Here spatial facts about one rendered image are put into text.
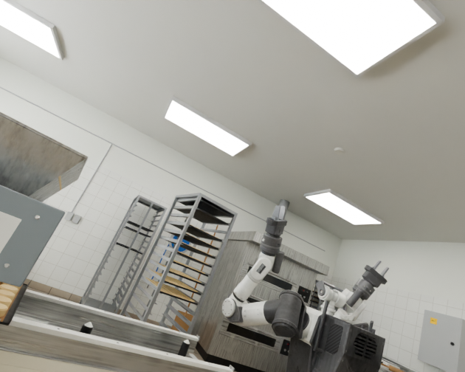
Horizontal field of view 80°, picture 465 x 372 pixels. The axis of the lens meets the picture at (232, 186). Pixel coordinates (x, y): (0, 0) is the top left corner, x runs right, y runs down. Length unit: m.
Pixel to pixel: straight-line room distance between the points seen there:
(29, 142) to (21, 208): 0.18
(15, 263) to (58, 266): 4.55
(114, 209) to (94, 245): 0.66
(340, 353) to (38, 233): 0.99
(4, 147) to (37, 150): 0.06
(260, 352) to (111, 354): 4.19
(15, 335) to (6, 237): 0.32
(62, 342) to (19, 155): 0.49
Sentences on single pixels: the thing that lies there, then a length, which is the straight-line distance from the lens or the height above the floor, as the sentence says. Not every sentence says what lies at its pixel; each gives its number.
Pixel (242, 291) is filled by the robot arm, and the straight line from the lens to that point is 1.33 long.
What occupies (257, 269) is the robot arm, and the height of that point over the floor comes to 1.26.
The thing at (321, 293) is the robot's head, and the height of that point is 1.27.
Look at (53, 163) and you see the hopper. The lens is 0.78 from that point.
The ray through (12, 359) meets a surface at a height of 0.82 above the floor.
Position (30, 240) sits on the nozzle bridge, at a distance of 0.68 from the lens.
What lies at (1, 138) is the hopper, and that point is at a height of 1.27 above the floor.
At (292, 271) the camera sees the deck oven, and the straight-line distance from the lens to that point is 5.08.
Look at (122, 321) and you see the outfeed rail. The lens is 1.26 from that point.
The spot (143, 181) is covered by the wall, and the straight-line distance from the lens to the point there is 5.25.
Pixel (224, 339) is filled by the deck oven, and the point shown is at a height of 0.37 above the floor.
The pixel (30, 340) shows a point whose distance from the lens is 0.94.
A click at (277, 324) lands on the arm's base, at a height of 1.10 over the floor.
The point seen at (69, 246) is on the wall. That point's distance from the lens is 5.20.
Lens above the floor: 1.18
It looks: 18 degrees up
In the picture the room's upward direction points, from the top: 22 degrees clockwise
